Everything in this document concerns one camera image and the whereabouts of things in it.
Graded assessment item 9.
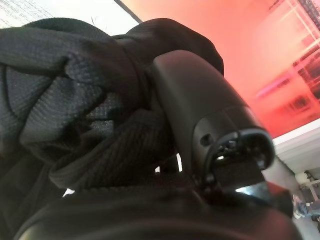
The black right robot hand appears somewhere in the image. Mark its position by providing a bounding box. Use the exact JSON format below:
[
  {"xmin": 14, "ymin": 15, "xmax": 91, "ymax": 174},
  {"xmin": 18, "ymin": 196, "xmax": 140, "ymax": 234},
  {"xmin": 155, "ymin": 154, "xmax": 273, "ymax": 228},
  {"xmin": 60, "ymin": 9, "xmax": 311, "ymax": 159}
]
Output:
[{"xmin": 14, "ymin": 49, "xmax": 308, "ymax": 240}]

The black garment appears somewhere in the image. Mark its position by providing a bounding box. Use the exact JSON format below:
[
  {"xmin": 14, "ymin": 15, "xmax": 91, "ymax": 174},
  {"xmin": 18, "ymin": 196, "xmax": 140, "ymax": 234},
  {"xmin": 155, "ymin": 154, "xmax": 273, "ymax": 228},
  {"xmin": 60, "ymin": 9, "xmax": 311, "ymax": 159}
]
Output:
[{"xmin": 0, "ymin": 17, "xmax": 225, "ymax": 226}]

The grey patterned rug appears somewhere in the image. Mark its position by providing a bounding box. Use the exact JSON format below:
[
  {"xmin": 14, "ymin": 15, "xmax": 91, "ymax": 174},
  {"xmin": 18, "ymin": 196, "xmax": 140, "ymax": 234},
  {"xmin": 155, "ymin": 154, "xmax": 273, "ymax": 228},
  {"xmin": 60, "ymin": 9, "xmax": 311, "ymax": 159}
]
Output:
[{"xmin": 0, "ymin": 0, "xmax": 58, "ymax": 30}]

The red glowing wall panel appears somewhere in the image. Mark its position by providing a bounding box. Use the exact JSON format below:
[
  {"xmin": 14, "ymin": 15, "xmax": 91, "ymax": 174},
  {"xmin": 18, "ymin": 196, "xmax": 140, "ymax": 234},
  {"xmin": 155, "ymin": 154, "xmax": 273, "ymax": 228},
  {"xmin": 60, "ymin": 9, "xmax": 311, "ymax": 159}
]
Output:
[{"xmin": 119, "ymin": 0, "xmax": 320, "ymax": 138}]

